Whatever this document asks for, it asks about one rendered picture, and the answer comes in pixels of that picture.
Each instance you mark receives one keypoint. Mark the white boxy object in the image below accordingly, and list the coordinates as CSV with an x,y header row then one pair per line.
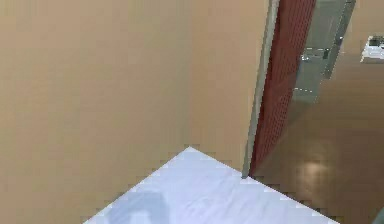
x,y
372,51

